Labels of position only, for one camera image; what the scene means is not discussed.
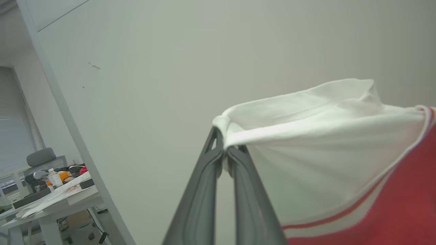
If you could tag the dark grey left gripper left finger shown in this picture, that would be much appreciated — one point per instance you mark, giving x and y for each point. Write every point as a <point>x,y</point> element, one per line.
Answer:
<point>201,197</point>

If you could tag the white partition frame post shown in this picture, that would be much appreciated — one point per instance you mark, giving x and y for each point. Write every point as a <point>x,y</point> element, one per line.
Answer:
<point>71,126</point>

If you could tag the red basketball jersey number 23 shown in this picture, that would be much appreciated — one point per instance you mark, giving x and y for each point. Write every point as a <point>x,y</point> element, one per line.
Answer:
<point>323,153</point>

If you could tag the grey office chair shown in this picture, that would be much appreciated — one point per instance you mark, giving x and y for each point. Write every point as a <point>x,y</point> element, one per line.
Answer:
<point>41,157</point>

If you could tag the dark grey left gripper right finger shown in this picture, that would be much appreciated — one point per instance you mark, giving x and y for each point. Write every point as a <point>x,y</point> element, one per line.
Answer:
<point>250,204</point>

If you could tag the clear plastic bottle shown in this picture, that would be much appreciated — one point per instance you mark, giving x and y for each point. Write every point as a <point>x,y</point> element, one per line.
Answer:
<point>54,178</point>

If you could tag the orange container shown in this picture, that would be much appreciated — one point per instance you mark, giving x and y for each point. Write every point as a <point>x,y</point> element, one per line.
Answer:
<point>64,176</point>

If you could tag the black flat case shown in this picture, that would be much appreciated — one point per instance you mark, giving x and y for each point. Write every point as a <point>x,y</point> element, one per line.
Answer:
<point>30,198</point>

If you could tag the red small object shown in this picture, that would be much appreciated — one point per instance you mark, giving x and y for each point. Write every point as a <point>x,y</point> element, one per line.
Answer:
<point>83,169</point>

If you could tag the white office desk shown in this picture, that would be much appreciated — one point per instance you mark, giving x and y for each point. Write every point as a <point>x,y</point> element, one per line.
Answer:
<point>47,217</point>

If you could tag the white paper sheets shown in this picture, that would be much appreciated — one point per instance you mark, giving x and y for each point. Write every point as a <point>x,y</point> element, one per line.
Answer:
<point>58,197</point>

